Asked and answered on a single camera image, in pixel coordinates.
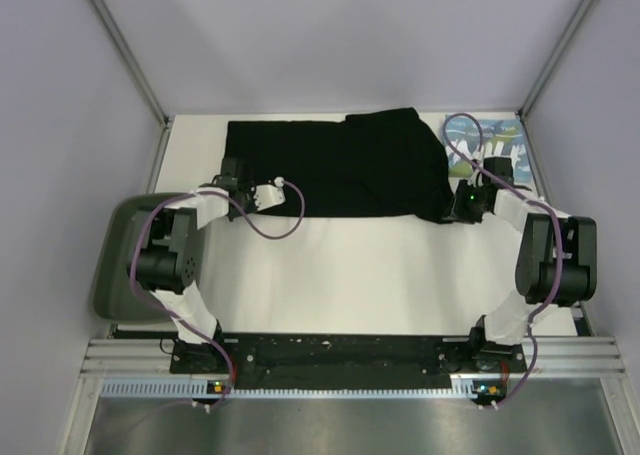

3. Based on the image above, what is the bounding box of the right aluminium frame post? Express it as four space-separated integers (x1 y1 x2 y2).
517 0 614 121

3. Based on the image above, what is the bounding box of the light blue slotted cable duct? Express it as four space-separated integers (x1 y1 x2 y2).
100 378 499 401

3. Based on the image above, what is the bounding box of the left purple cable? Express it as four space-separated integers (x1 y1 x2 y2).
128 179 307 416

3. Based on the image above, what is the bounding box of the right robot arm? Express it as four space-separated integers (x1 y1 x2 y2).
444 157 597 371

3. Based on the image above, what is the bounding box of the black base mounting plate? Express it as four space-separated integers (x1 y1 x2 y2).
170 332 526 389

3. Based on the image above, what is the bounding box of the left aluminium frame post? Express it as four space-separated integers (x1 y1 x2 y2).
75 0 174 126

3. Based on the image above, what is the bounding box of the dark green plastic bin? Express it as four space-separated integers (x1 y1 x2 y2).
92 193 176 324

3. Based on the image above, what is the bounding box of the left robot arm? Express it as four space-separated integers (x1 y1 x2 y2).
126 157 257 372

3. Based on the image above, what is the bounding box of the black t-shirt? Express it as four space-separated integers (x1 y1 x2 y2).
224 108 453 224

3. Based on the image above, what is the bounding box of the aluminium frame post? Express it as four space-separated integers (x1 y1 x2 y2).
517 0 614 121
75 0 174 126

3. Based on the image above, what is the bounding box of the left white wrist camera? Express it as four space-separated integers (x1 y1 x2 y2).
253 176 286 212

